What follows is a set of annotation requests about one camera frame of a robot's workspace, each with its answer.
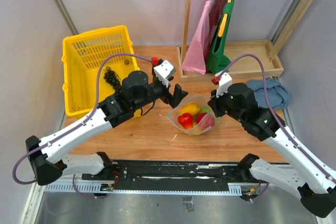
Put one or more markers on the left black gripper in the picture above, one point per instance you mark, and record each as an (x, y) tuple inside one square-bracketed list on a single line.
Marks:
[(178, 95)]

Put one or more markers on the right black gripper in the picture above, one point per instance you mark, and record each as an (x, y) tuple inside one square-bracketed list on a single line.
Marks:
[(214, 103)]

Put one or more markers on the orange yellow mango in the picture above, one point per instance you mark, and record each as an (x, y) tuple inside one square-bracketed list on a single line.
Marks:
[(192, 109)]

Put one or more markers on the red apple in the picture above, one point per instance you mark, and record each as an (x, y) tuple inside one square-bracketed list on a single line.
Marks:
[(186, 121)]

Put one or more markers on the clear zip top bag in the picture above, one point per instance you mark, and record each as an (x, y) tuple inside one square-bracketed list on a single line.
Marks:
[(194, 116)]

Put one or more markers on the green cabbage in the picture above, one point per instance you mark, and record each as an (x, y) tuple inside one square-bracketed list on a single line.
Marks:
[(205, 110)]

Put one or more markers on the red pomegranate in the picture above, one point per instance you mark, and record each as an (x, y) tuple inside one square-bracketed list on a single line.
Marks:
[(205, 120)]

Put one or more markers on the black grape bunch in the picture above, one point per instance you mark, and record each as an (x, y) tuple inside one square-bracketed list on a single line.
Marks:
[(112, 79)]

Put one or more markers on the yellow plastic basket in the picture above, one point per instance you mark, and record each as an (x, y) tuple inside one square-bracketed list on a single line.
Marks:
[(86, 57)]

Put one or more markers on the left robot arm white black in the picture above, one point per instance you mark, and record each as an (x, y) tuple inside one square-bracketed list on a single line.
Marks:
[(50, 156)]

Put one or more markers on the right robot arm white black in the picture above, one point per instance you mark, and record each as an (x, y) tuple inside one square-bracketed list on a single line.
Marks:
[(311, 181)]

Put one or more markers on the pink hanging bag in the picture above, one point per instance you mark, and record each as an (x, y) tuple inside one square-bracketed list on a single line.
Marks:
[(197, 53)]

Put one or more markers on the green hanging bag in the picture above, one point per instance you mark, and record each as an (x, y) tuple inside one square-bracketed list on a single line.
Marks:
[(217, 61)]

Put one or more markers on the dark red hanging bag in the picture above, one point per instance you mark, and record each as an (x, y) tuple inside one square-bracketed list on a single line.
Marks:
[(215, 12)]

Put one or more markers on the blue crumpled cloth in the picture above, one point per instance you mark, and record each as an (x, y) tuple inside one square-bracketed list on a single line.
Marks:
[(278, 95)]

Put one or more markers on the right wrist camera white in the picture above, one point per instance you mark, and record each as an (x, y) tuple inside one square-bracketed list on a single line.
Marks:
[(224, 81)]

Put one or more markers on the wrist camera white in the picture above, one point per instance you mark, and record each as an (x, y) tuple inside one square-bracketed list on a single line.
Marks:
[(164, 72), (224, 81)]

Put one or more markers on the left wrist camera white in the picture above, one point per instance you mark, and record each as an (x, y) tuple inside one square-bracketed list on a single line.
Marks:
[(164, 72)]

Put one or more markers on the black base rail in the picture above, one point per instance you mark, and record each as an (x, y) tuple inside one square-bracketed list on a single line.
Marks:
[(173, 177)]

